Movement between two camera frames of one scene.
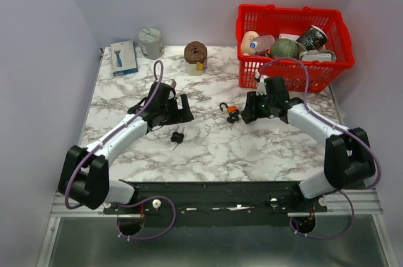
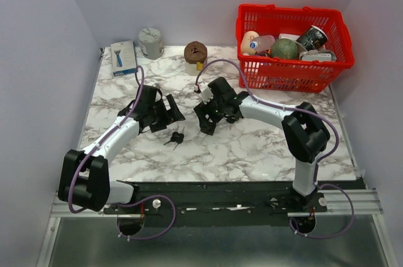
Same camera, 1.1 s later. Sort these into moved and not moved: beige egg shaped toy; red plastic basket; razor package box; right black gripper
Moved: right black gripper
Not moved: red plastic basket; beige egg shaped toy; razor package box
